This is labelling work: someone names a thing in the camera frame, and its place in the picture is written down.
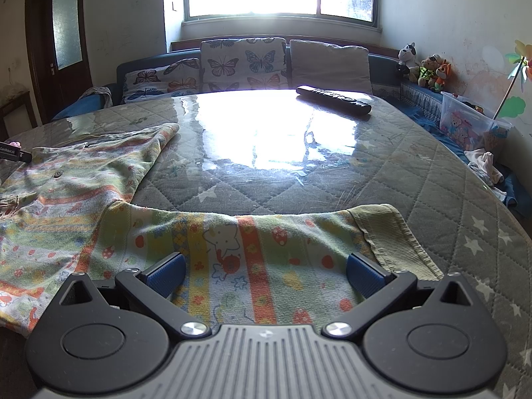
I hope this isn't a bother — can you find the black remote control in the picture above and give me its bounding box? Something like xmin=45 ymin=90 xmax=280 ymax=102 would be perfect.
xmin=296 ymin=85 xmax=372 ymax=115

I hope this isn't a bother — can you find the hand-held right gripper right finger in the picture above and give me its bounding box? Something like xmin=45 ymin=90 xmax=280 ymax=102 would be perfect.
xmin=322 ymin=253 xmax=476 ymax=339

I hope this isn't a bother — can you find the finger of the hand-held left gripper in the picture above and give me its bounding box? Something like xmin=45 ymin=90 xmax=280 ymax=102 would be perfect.
xmin=0 ymin=144 xmax=32 ymax=163

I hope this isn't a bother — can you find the dark blue sofa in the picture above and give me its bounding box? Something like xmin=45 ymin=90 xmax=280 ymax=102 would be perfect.
xmin=52 ymin=46 xmax=532 ymax=217

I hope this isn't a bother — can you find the grey cloth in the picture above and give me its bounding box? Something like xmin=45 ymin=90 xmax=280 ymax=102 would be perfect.
xmin=81 ymin=86 xmax=114 ymax=109

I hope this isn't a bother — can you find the brown wooden backboard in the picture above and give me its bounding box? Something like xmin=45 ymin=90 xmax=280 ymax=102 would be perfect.
xmin=170 ymin=35 xmax=400 ymax=58

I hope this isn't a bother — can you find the dark wooden side table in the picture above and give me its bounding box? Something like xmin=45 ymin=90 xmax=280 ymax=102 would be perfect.
xmin=0 ymin=90 xmax=37 ymax=142

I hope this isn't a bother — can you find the dark wooden door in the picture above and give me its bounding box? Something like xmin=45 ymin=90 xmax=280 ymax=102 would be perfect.
xmin=25 ymin=0 xmax=94 ymax=122

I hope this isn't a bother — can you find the flat butterfly print pillow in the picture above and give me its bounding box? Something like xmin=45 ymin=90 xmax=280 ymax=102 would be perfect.
xmin=120 ymin=58 xmax=204 ymax=104

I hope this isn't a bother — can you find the printed striped pajama top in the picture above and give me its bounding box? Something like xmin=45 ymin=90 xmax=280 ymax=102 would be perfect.
xmin=0 ymin=122 xmax=445 ymax=337

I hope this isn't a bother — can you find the brown bear plush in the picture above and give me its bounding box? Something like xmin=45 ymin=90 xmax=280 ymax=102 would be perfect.
xmin=418 ymin=56 xmax=438 ymax=89

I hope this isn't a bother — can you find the upright butterfly print pillow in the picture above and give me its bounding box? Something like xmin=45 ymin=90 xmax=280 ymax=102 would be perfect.
xmin=200 ymin=37 xmax=288 ymax=91

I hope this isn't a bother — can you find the orange fox plush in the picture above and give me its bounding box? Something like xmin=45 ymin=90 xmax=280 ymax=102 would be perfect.
xmin=434 ymin=60 xmax=455 ymax=93

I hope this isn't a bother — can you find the beige pillow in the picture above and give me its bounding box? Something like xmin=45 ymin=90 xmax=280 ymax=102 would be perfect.
xmin=289 ymin=39 xmax=372 ymax=94

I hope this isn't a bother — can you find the white cloth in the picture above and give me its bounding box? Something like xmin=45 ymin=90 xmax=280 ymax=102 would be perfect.
xmin=463 ymin=149 xmax=508 ymax=203

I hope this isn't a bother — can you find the colourful pinwheel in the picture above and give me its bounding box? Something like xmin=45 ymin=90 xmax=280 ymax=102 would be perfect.
xmin=492 ymin=40 xmax=532 ymax=120

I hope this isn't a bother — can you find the clear plastic storage box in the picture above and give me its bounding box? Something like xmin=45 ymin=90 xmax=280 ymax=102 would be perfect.
xmin=440 ymin=91 xmax=514 ymax=152

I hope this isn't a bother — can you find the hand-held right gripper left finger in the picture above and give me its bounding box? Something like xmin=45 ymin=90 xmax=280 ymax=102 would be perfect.
xmin=60 ymin=253 xmax=210 ymax=339

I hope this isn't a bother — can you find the black and white cow plush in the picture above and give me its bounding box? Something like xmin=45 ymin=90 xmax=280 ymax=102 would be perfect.
xmin=397 ymin=42 xmax=418 ymax=79

